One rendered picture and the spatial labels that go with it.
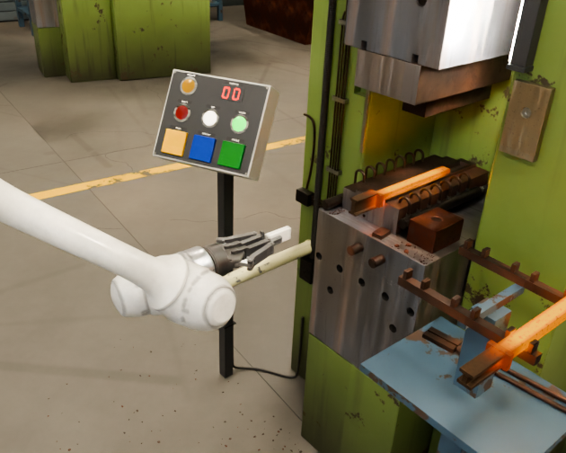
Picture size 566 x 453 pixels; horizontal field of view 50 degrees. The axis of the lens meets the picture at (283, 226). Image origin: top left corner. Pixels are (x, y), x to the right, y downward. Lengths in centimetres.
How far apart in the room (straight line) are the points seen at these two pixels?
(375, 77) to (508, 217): 48
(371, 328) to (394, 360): 30
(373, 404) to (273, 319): 101
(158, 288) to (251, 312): 178
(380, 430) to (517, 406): 60
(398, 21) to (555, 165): 49
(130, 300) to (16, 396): 143
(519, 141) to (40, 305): 222
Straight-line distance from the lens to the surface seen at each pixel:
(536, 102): 148
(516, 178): 157
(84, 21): 622
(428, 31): 147
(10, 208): 110
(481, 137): 201
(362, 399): 193
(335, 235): 172
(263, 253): 135
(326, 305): 186
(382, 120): 187
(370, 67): 159
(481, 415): 140
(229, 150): 184
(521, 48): 147
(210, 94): 191
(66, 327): 285
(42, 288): 313
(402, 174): 183
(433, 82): 155
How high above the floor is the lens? 171
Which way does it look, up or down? 29 degrees down
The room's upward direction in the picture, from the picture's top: 3 degrees clockwise
